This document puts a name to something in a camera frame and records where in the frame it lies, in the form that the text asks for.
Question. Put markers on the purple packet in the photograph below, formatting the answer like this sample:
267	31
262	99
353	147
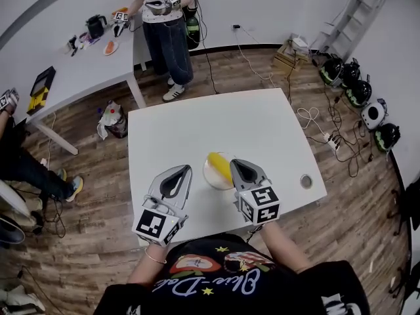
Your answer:
87	39

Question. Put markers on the yellow and black box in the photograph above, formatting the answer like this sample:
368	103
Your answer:
36	102

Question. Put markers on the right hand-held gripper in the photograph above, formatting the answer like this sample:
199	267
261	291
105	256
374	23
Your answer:
260	205

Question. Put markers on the white round-faced device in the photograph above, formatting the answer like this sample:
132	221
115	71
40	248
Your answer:
373	114

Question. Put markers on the black pen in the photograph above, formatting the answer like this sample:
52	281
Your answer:
74	52

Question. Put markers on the wooden crate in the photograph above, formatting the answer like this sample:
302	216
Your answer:
288	59

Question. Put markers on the person's left forearm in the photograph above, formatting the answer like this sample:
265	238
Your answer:
147	267

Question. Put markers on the grey metal ladder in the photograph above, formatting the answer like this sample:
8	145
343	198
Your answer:
356	15

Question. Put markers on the yellow corn cob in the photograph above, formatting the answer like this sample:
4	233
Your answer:
219	164

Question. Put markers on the white power strip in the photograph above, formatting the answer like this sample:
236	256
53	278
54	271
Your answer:
332	142

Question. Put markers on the person's black printed t-shirt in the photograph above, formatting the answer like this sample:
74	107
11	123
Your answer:
262	294

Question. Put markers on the white box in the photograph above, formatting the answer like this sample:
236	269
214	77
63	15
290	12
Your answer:
300	42

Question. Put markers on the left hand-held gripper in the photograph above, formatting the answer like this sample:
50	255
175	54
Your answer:
154	223

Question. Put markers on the clear round plate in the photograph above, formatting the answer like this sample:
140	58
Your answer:
215	180

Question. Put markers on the black and green helmet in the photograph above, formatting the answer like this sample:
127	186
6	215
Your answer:
330	71
351	72
387	137
359	94

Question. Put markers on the patterned bag with white cloth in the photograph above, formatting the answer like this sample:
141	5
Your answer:
113	120

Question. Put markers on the wall power outlet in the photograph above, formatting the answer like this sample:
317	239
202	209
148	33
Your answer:
236	27

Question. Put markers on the white cup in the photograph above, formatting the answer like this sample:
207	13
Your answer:
71	43

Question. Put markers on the black flat box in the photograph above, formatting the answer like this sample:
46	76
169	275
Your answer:
43	79

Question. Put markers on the black electric kettle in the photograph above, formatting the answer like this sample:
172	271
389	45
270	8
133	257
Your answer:
95	26

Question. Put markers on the person's right forearm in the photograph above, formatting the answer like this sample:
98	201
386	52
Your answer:
285	248

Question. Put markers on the round grey table grommet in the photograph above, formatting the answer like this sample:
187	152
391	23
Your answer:
306	181

